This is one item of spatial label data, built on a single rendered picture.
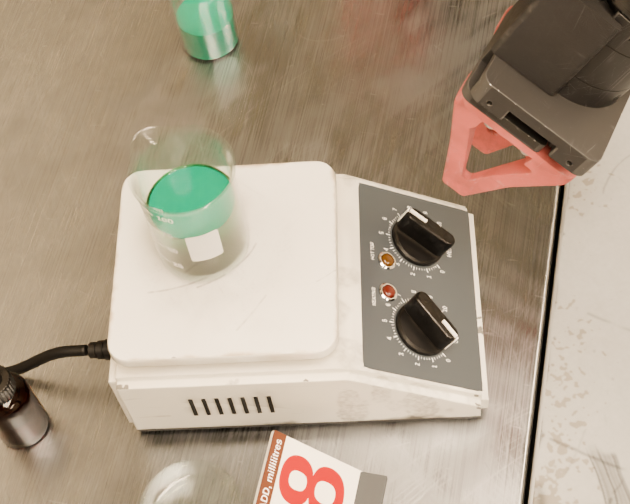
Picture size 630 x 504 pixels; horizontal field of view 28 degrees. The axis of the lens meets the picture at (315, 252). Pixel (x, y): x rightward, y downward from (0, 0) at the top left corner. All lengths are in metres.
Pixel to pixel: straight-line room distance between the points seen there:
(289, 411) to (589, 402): 0.17
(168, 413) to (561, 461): 0.22
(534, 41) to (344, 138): 0.28
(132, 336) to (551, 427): 0.24
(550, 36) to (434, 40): 0.31
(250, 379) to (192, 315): 0.04
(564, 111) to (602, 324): 0.20
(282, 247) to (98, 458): 0.16
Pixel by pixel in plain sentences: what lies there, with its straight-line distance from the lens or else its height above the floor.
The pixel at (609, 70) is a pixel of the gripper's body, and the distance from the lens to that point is 0.57.
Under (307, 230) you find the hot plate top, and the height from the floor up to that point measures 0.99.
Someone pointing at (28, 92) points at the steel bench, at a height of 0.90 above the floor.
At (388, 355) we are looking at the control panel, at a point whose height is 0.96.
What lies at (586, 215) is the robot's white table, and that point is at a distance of 0.78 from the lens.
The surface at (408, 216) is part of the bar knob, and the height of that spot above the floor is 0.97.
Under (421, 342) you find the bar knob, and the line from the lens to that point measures 0.67.
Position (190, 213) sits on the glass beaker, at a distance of 0.60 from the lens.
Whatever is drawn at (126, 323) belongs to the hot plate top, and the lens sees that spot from 0.66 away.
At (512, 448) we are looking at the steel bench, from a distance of 0.71.
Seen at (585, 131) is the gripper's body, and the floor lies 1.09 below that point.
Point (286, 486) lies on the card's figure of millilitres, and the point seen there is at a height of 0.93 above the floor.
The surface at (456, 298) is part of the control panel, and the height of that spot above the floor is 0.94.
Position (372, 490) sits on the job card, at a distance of 0.69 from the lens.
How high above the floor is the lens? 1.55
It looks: 58 degrees down
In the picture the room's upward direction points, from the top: 10 degrees counter-clockwise
